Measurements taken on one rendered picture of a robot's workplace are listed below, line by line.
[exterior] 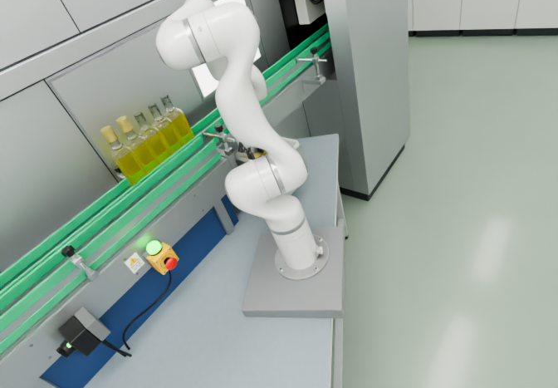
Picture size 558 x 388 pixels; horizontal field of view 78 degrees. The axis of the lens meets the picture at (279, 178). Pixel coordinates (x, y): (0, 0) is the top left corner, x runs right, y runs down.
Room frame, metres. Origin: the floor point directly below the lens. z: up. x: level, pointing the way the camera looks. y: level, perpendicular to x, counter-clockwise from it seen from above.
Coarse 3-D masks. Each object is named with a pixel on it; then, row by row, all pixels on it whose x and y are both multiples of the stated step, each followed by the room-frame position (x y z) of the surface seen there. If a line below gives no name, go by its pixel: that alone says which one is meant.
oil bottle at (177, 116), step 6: (174, 108) 1.19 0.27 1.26; (168, 114) 1.17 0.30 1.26; (174, 114) 1.17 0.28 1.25; (180, 114) 1.18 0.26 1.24; (174, 120) 1.16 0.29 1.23; (180, 120) 1.18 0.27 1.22; (186, 120) 1.19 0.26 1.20; (174, 126) 1.16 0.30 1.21; (180, 126) 1.17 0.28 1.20; (186, 126) 1.18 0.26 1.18; (180, 132) 1.16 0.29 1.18; (186, 132) 1.18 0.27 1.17; (192, 132) 1.19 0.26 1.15; (186, 138) 1.17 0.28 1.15; (192, 138) 1.18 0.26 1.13
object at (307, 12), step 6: (300, 0) 1.95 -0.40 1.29; (306, 0) 1.94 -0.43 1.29; (324, 0) 1.82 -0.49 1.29; (300, 6) 1.96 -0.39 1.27; (306, 6) 1.93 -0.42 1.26; (312, 6) 1.97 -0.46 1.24; (318, 6) 2.00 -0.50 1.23; (324, 6) 2.04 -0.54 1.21; (300, 12) 1.96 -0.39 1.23; (306, 12) 1.93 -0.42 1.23; (312, 12) 1.96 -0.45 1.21; (318, 12) 1.99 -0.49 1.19; (324, 12) 2.03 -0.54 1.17; (300, 18) 1.97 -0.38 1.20; (306, 18) 1.94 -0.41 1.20; (312, 18) 1.95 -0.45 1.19; (300, 24) 1.98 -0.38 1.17
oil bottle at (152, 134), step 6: (150, 126) 1.11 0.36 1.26; (144, 132) 1.09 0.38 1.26; (150, 132) 1.09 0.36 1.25; (156, 132) 1.11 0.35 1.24; (150, 138) 1.09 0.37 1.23; (156, 138) 1.10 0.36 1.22; (162, 138) 1.11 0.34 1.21; (150, 144) 1.08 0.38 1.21; (156, 144) 1.09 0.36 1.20; (162, 144) 1.10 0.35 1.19; (156, 150) 1.08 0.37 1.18; (162, 150) 1.10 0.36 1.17; (168, 150) 1.11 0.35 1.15; (162, 156) 1.09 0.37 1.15; (168, 156) 1.10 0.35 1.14; (162, 162) 1.08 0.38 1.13
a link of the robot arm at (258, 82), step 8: (224, 56) 1.01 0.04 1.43; (208, 64) 1.03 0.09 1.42; (216, 64) 1.01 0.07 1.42; (224, 64) 1.02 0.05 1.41; (216, 72) 1.04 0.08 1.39; (256, 72) 1.10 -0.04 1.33; (216, 80) 1.07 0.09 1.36; (256, 80) 1.08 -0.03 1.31; (264, 80) 1.13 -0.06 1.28; (256, 88) 1.10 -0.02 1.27; (264, 88) 1.11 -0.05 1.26; (264, 96) 1.13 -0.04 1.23
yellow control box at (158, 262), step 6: (162, 246) 0.81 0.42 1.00; (168, 246) 0.81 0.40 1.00; (144, 252) 0.81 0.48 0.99; (162, 252) 0.79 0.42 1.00; (168, 252) 0.79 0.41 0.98; (150, 258) 0.78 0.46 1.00; (156, 258) 0.77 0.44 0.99; (162, 258) 0.77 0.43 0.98; (168, 258) 0.78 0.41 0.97; (150, 264) 0.80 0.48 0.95; (156, 264) 0.76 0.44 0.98; (162, 264) 0.77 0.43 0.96; (162, 270) 0.76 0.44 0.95; (168, 270) 0.77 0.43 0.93
